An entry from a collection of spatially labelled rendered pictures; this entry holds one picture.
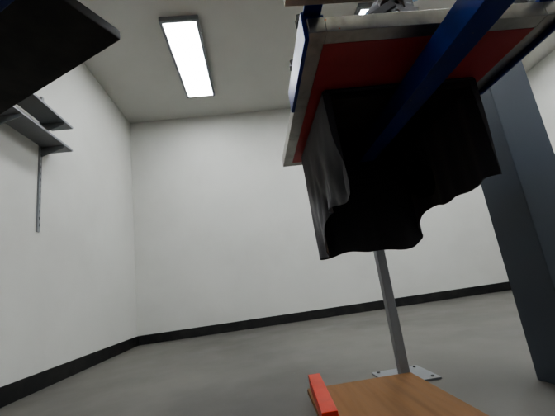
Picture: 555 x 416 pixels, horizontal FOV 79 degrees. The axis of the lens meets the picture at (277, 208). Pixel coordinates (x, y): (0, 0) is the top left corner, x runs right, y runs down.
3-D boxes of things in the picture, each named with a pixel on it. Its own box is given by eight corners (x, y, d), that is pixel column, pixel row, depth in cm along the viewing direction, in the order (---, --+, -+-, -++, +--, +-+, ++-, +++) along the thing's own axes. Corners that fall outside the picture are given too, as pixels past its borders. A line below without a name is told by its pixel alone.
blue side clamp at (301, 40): (291, 112, 100) (287, 92, 101) (307, 111, 100) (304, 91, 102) (305, 39, 71) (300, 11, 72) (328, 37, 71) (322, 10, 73)
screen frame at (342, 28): (282, 167, 147) (282, 158, 148) (410, 153, 152) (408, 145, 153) (309, 32, 71) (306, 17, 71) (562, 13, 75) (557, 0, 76)
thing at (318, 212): (318, 259, 127) (301, 156, 137) (328, 257, 127) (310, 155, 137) (349, 242, 82) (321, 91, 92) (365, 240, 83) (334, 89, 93)
